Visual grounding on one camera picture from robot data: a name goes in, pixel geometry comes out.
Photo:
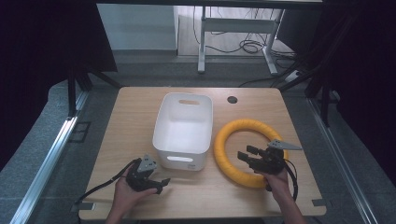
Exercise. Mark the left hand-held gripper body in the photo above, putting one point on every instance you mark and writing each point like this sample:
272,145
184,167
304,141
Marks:
140,177

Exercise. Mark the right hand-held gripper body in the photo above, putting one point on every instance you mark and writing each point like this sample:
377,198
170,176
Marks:
272,160

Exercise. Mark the white plastic storage bin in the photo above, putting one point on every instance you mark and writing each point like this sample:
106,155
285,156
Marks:
183,133

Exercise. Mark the person's left hand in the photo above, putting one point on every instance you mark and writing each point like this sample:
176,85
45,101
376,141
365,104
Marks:
127,194

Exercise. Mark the person's right hand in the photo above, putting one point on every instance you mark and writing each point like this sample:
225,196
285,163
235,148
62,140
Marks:
277,183

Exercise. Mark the white power strip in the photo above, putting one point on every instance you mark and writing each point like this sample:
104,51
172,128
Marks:
293,76

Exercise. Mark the black metal stand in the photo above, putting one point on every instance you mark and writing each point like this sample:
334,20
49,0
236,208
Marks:
72,93
323,93

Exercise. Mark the black curtain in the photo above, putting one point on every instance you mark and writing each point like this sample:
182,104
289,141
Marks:
364,77
37,62

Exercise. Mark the white cabinet panel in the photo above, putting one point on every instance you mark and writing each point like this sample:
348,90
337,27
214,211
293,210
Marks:
137,26

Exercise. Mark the aluminium floor rail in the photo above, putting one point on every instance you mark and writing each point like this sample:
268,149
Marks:
342,161
43,171

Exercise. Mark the white metal desk frame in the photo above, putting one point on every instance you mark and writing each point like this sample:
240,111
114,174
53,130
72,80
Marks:
236,25

